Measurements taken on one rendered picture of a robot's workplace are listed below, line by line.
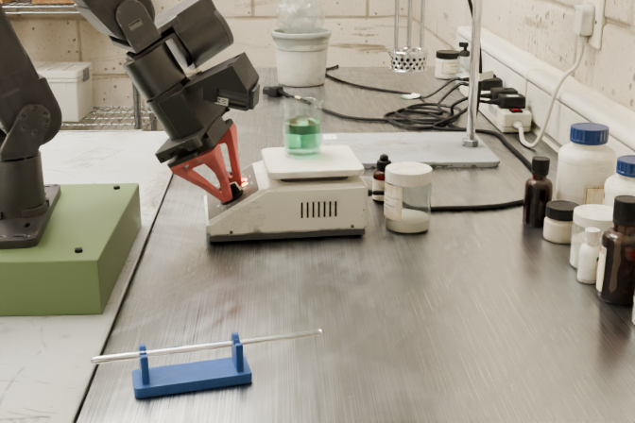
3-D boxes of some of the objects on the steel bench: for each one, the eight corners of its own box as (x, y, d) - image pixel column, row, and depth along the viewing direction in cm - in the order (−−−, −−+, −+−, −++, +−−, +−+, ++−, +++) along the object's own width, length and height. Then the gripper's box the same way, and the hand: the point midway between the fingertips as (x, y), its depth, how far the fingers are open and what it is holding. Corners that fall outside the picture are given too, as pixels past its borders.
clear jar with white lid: (417, 217, 116) (419, 160, 114) (438, 231, 111) (440, 171, 109) (376, 222, 114) (377, 163, 112) (395, 237, 109) (397, 177, 107)
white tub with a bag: (325, 90, 201) (326, -6, 194) (266, 87, 203) (264, -7, 197) (335, 78, 214) (335, -10, 208) (279, 76, 216) (277, -11, 210)
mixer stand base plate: (314, 169, 138) (314, 162, 138) (309, 138, 157) (309, 132, 157) (501, 166, 139) (502, 160, 139) (474, 136, 158) (474, 130, 158)
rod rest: (134, 399, 73) (132, 361, 72) (132, 380, 76) (129, 342, 75) (252, 383, 75) (251, 346, 74) (245, 364, 78) (244, 329, 77)
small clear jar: (625, 262, 101) (630, 208, 100) (615, 279, 97) (622, 223, 95) (574, 253, 104) (579, 200, 102) (563, 269, 99) (568, 215, 97)
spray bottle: (454, 89, 202) (455, 42, 198) (456, 86, 205) (458, 41, 202) (470, 90, 200) (472, 43, 197) (472, 87, 204) (474, 41, 201)
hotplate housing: (206, 245, 106) (204, 183, 104) (204, 211, 119) (202, 154, 116) (385, 236, 109) (386, 176, 107) (365, 203, 122) (366, 148, 119)
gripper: (161, 81, 109) (225, 181, 114) (125, 116, 101) (196, 223, 106) (203, 60, 106) (267, 164, 111) (170, 95, 98) (241, 206, 103)
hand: (229, 188), depth 108 cm, fingers open, 3 cm apart
